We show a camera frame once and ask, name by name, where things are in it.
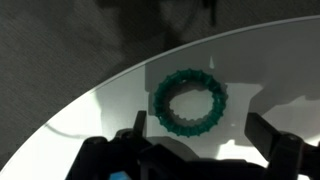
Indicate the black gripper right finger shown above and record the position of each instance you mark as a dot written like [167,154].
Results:
[261,135]

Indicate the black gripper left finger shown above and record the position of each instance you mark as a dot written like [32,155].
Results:
[140,125]

